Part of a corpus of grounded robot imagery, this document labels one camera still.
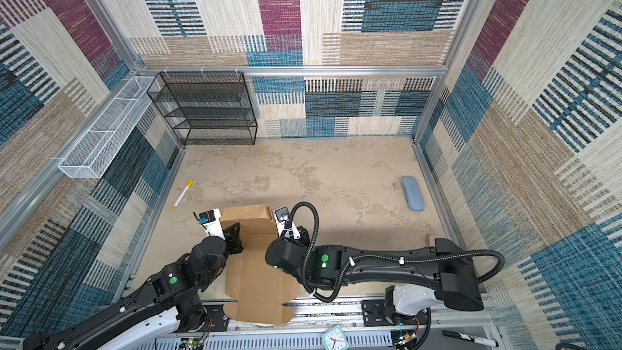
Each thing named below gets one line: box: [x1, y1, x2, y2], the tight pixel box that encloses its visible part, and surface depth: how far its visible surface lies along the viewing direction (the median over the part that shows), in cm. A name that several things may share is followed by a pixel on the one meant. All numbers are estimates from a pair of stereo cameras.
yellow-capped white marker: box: [172, 179, 195, 210], surface depth 104 cm
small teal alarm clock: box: [321, 324, 350, 350], surface depth 70 cm
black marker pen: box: [442, 329, 499, 348], surface depth 70 cm
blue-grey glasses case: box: [401, 175, 426, 212], surface depth 100 cm
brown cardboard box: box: [220, 203, 300, 325], surface depth 74 cm
